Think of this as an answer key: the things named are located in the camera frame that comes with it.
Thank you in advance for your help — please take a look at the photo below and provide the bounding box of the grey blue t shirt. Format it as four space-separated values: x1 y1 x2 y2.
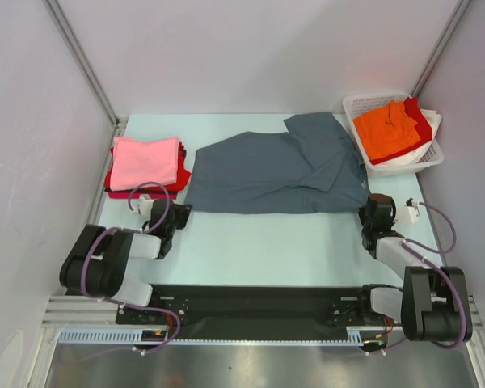
185 112 370 214

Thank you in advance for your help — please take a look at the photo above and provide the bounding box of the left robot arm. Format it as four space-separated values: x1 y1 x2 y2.
59 196 192 323

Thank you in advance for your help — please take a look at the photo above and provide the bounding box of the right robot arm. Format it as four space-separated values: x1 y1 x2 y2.
356 193 473 348

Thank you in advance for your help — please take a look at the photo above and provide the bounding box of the magenta folded t shirt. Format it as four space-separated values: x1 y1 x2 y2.
106 190 166 200

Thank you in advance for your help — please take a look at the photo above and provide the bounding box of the red folded t shirt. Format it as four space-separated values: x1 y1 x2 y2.
104 142 192 199

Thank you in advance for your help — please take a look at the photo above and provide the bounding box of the pink folded t shirt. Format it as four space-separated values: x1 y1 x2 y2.
110 137 179 191

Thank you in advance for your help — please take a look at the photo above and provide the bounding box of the orange t shirt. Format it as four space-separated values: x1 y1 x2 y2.
353 100 420 165

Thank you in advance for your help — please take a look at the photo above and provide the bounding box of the red t shirt in basket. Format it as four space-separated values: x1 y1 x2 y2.
403 97 433 142

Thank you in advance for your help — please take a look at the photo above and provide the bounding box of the white t shirt in basket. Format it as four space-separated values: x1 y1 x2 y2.
376 108 442 167

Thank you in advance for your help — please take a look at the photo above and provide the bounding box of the white plastic basket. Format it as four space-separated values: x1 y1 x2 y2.
343 91 444 177

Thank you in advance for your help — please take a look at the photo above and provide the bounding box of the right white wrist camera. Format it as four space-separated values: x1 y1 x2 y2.
396 198 420 225

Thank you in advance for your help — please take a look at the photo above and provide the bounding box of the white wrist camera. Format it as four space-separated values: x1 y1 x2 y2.
396 198 420 225
129 194 154 217

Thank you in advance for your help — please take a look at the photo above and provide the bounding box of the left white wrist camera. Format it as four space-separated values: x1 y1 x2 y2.
129 194 154 217

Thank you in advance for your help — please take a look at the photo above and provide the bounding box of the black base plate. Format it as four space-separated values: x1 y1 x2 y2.
64 282 413 343

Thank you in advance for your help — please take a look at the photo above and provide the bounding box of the white slotted cable duct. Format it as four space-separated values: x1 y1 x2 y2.
57 328 386 350

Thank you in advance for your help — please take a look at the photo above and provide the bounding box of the left aluminium frame post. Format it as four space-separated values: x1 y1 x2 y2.
42 0 120 128

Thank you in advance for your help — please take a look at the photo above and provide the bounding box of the aluminium frame post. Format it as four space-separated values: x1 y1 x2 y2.
42 0 120 128
411 0 475 97

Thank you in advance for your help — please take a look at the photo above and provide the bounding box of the right aluminium frame post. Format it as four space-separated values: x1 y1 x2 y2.
411 0 475 97

